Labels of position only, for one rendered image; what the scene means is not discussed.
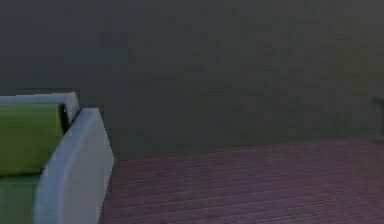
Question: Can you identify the white sofa with green cushions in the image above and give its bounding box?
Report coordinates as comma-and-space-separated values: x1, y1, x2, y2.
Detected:
0, 91, 115, 224

